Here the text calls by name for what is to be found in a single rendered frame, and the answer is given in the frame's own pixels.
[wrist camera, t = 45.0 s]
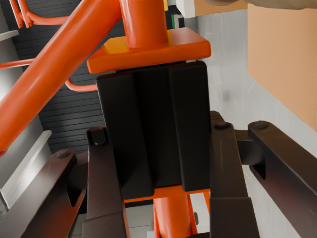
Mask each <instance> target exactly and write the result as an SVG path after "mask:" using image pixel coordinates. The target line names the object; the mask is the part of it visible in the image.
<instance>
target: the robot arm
mask: <svg viewBox="0 0 317 238"><path fill-rule="evenodd" d="M210 115H211V128H212V133H211V134H209V150H210V198H209V232H205V233H198V234H195V235H192V236H189V237H186V238H260V235H259V230H258V225H257V221H256V217H255V213H254V208H253V204H252V200H251V197H248V192H247V188H246V183H245V178H244V174H243V170H242V165H249V169H250V171H251V172H252V173H253V175H254V176H255V177H256V179H257V180H258V181H259V183H260V184H261V185H262V187H263V188H264V189H265V191H266V192H267V193H268V194H269V196H270V197H271V198H272V200H273V201H274V203H275V204H276V205H277V207H278V208H279V209H280V211H281V212H282V213H283V215H284V216H285V217H286V219H287V220H288V221H289V223H290V224H291V225H292V226H293V228H294V229H295V230H296V232H297V233H298V235H299V236H300V237H301V238H317V158H316V157H315V156H313V155H312V154H311V153H310V152H308V151H307V150H306V149H304V148H303V147H302V146H301V145H299V144H298V143H297V142H295V141H294V140H293V139H291V138H290V137H289V136H288V135H286V134H285V133H284V132H283V131H281V130H280V129H279V128H278V127H276V126H275V125H274V124H272V123H270V122H267V121H264V120H263V121H261V120H259V121H255V122H252V123H250V124H248V130H237V129H234V126H233V124H232V123H229V122H225V121H224V119H223V118H222V116H221V115H220V113H219V112H217V111H215V110H211V111H210ZM85 134H86V138H87V142H88V146H89V151H87V152H85V153H82V154H79V155H76V153H75V151H74V150H73V149H65V150H64V149H63V150H60V151H57V152H56V153H54V154H53V155H52V156H51V157H50V158H49V159H48V161H47V162H46V163H45V164H44V166H43V167H42V168H41V170H40V171H39V172H38V174H37V175H36V176H35V177H34V179H33V180H32V181H31V183H30V184H29V185H28V186H27V188H26V189H25V190H24V192H23V193H22V194H21V195H20V197H19V198H18V199H17V200H16V202H15V203H14V204H13V205H12V207H11V208H10V209H9V211H8V212H7V213H6V214H5V216H4V217H3V218H2V219H1V221H0V238H67V236H68V233H69V231H70V229H71V227H72V224H73V222H74V220H75V217H76V215H77V213H78V210H79V208H80V206H81V203H82V201H83V199H84V196H85V194H86V190H85V189H86V188H87V219H86V220H83V222H82V238H131V237H130V231H129V226H128V220H127V215H126V210H125V203H124V197H123V192H122V187H121V182H120V179H119V175H118V170H117V165H116V160H115V155H114V151H113V148H111V147H110V144H109V139H108V134H107V130H106V126H97V127H93V128H90V129H88V130H87V131H86V132H85Z"/></svg>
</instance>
